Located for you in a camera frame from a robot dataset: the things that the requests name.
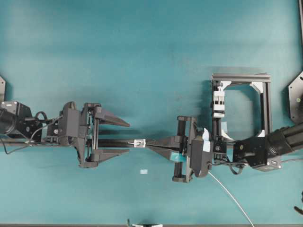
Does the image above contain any small white sticker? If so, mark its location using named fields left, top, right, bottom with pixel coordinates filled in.
left=140, top=169, right=148, bottom=175

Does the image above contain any black object at right edge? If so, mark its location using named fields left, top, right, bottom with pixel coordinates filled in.
left=293, top=190, right=303, bottom=216

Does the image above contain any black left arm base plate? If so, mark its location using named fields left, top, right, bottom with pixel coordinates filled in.
left=0, top=76, right=6, bottom=102

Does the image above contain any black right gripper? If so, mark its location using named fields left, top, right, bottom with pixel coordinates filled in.
left=146, top=116, right=213, bottom=183

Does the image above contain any thin grey wire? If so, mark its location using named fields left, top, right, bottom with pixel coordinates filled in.
left=127, top=141, right=255, bottom=227

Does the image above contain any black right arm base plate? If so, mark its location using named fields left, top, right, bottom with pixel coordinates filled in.
left=288, top=72, right=303, bottom=124

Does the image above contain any blue tape on gripper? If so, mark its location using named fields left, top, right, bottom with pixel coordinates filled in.
left=202, top=128, right=211, bottom=152

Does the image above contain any silver metal fitting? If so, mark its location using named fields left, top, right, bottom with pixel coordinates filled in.
left=134, top=139, right=146, bottom=148

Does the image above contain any black aluminium frame stand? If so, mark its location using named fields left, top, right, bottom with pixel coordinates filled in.
left=211, top=73, right=272, bottom=142

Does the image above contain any black bottom edge rail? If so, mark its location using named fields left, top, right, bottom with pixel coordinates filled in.
left=0, top=224, right=303, bottom=227

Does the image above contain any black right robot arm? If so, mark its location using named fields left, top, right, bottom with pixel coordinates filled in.
left=146, top=116, right=303, bottom=183

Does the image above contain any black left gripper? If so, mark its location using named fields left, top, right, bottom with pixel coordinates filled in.
left=56, top=102, right=130, bottom=168

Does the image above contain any long black aluminium rail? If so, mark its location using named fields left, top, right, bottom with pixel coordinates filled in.
left=0, top=138, right=180, bottom=148

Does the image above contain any black right edge post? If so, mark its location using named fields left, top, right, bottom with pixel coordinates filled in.
left=297, top=0, right=303, bottom=44

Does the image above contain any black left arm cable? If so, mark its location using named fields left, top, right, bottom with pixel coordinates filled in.
left=0, top=112, right=62, bottom=155

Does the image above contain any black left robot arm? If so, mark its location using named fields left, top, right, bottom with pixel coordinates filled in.
left=0, top=102, right=129, bottom=168

